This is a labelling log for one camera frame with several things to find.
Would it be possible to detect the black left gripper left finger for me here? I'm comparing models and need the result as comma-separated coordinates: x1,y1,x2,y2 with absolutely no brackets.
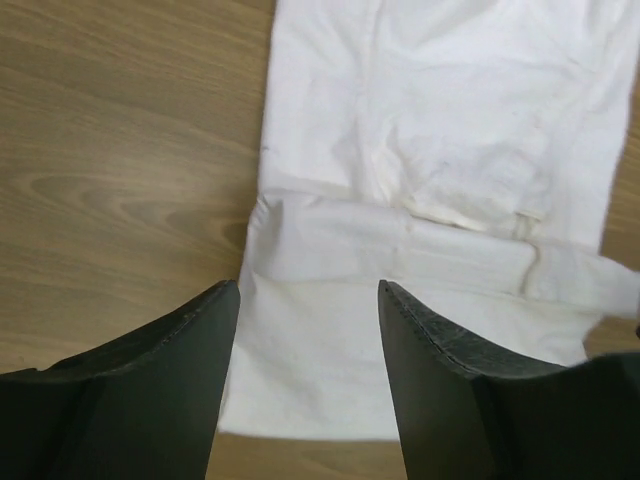
1,281,240,479

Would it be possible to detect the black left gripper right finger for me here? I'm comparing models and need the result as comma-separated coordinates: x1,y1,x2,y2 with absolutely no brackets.
378,281,639,480

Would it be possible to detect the white t shirt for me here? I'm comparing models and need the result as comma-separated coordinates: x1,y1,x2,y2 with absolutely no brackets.
219,1,639,441

